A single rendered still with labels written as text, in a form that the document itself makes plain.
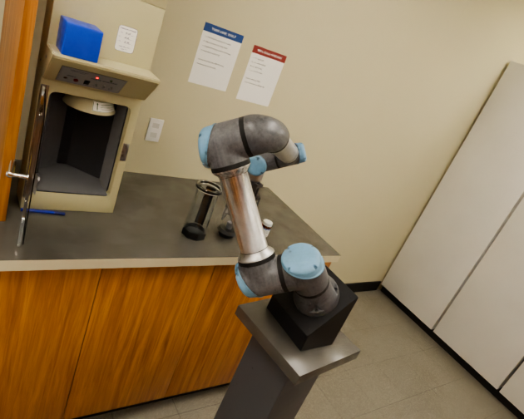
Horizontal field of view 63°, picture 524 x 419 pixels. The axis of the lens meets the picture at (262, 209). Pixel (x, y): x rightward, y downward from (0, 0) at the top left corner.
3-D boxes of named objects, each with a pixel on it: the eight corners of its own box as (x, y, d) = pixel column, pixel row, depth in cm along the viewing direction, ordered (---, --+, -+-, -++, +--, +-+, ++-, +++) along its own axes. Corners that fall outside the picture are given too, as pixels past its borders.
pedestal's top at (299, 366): (356, 358, 149) (361, 350, 147) (294, 386, 126) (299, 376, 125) (296, 299, 168) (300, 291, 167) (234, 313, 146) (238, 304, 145)
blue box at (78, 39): (55, 45, 127) (60, 14, 124) (90, 55, 133) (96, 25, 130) (61, 54, 120) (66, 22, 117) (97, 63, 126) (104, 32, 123)
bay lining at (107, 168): (24, 159, 164) (39, 68, 150) (94, 166, 180) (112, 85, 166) (32, 189, 147) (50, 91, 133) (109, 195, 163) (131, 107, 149)
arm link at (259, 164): (272, 152, 153) (274, 145, 163) (242, 159, 155) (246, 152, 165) (277, 172, 155) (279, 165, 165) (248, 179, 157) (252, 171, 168)
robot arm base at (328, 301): (348, 291, 138) (344, 274, 131) (318, 326, 133) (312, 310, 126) (314, 268, 148) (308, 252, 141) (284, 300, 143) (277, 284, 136)
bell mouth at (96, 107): (57, 91, 152) (61, 76, 150) (108, 102, 163) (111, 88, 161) (66, 109, 140) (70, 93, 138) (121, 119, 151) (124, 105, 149)
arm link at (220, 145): (289, 299, 126) (239, 116, 114) (241, 307, 129) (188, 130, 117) (292, 282, 138) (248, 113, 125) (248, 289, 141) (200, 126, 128)
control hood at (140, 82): (41, 76, 130) (46, 42, 126) (143, 98, 150) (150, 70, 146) (46, 87, 122) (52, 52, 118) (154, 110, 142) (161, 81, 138)
